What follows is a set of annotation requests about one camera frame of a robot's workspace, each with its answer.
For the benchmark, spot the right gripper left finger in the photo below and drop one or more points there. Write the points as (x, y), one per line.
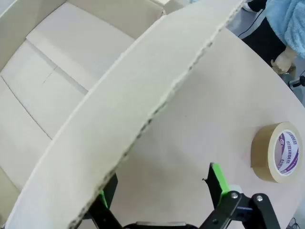
(108, 198)

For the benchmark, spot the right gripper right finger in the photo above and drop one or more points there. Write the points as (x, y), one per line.
(218, 181)

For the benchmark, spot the brown cardboard box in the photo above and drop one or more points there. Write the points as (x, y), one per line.
(143, 83)

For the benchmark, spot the person's bare hand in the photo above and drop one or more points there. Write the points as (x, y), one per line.
(283, 60)

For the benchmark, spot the brown packing tape roll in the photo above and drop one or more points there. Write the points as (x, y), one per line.
(262, 152)

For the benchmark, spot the small black cylindrical object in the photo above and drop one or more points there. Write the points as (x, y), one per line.
(297, 82)

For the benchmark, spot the person in light blue fleece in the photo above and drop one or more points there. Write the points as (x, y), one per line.
(286, 19)

